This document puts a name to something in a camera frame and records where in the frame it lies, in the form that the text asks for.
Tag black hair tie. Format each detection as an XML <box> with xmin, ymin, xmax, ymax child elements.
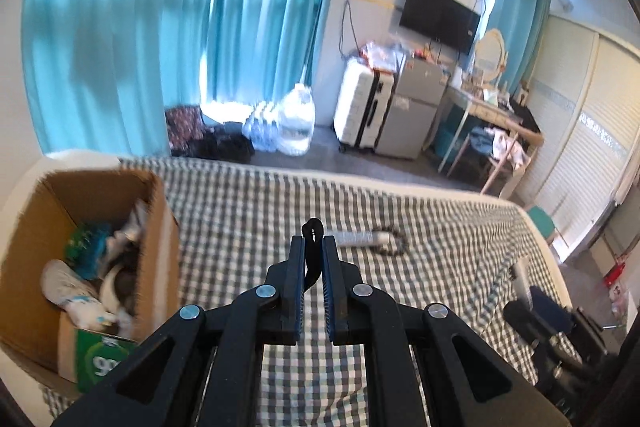
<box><xmin>300</xmin><ymin>215</ymin><xmax>326</xmax><ymax>293</ymax></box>

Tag white cream tube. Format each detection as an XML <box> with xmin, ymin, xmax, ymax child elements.
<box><xmin>330</xmin><ymin>231</ymin><xmax>395</xmax><ymax>248</ymax></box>

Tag green medicine box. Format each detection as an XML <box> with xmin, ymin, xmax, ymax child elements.
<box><xmin>75</xmin><ymin>329</ymin><xmax>137</xmax><ymax>392</ymax></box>

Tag pile of sachets and packets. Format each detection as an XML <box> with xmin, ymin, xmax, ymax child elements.
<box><xmin>40</xmin><ymin>199</ymin><xmax>148</xmax><ymax>339</ymax></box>

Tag teal stool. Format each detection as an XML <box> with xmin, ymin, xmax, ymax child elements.
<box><xmin>525</xmin><ymin>205</ymin><xmax>567</xmax><ymax>255</ymax></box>

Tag brown cardboard box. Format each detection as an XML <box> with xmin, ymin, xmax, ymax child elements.
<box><xmin>1</xmin><ymin>170</ymin><xmax>180</xmax><ymax>400</ymax></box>

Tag wooden chair with clothes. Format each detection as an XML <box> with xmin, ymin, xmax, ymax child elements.
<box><xmin>447</xmin><ymin>127</ymin><xmax>532</xmax><ymax>199</ymax></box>

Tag dark patterned floor bag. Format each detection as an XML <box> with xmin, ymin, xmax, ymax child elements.
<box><xmin>165</xmin><ymin>105</ymin><xmax>255</xmax><ymax>164</ymax></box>

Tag pack of water bottles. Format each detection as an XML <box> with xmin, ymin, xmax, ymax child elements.
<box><xmin>242</xmin><ymin>102</ymin><xmax>278</xmax><ymax>153</ymax></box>

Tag white sliding wardrobe doors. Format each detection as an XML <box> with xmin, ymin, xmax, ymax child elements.
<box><xmin>518</xmin><ymin>16</ymin><xmax>639</xmax><ymax>259</ymax></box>

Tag large clear water jug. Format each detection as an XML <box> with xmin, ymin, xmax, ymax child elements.
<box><xmin>276</xmin><ymin>83</ymin><xmax>316</xmax><ymax>156</ymax></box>

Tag white wooden desk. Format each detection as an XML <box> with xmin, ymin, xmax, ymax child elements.
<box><xmin>437</xmin><ymin>86</ymin><xmax>544</xmax><ymax>199</ymax></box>

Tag grey mini fridge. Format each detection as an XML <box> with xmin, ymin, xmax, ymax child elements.
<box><xmin>375</xmin><ymin>56</ymin><xmax>448</xmax><ymax>160</ymax></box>

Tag white hard suitcase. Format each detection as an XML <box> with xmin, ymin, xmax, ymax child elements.
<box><xmin>333</xmin><ymin>58</ymin><xmax>394</xmax><ymax>150</ymax></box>

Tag oval vanity mirror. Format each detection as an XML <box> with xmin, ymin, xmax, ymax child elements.
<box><xmin>472</xmin><ymin>28</ymin><xmax>508</xmax><ymax>82</ymax></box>

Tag turquoise side curtain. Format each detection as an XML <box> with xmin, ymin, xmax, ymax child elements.
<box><xmin>487</xmin><ymin>0</ymin><xmax>551</xmax><ymax>95</ymax></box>

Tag turquoise window curtain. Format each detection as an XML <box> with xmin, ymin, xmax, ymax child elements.
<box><xmin>22</xmin><ymin>0</ymin><xmax>329</xmax><ymax>156</ymax></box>

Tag black wall television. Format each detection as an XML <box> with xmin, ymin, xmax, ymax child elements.
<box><xmin>399</xmin><ymin>0</ymin><xmax>480</xmax><ymax>55</ymax></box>

